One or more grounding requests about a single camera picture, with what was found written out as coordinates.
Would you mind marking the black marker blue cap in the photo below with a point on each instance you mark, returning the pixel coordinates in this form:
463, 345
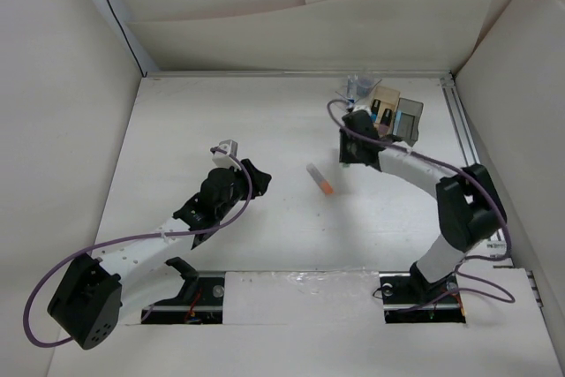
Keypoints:
375, 110

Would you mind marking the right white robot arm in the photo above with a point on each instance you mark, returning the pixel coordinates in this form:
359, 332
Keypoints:
468, 205

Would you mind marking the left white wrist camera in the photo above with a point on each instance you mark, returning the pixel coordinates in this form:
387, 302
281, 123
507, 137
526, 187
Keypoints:
226, 152

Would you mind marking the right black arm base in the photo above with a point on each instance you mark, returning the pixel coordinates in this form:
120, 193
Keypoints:
404, 303

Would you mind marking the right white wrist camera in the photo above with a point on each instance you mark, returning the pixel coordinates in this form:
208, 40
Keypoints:
364, 108

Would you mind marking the grey translucent container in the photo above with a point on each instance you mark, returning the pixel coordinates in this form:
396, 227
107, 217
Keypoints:
408, 127

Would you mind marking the orange highlighter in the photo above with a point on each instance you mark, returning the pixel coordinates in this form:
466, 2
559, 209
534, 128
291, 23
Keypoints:
319, 179

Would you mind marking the clear blue glue pen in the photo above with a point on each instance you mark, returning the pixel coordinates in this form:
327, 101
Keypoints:
351, 91

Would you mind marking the orange translucent container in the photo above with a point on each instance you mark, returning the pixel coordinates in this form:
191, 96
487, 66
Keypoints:
389, 99

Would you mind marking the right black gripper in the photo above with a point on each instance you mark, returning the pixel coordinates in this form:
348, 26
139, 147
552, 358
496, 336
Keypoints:
345, 154

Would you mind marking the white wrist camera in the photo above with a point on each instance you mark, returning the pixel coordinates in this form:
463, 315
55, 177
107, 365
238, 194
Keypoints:
364, 108
226, 152

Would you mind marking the blue highlighter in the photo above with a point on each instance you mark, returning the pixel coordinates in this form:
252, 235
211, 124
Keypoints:
394, 126

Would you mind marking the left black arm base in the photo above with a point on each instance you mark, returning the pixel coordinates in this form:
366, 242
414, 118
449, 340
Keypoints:
198, 301

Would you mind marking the clear plastic container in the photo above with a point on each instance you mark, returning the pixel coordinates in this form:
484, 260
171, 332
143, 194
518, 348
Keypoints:
341, 91

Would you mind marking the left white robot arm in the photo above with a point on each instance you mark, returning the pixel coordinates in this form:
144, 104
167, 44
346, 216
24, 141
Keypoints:
106, 282

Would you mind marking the black marker purple cap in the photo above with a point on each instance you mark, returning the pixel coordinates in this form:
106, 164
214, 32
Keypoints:
385, 122

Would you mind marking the aluminium rail right side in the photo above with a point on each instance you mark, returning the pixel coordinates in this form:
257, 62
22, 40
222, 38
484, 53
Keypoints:
500, 243

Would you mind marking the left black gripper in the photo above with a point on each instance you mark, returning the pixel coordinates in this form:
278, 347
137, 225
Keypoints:
259, 180

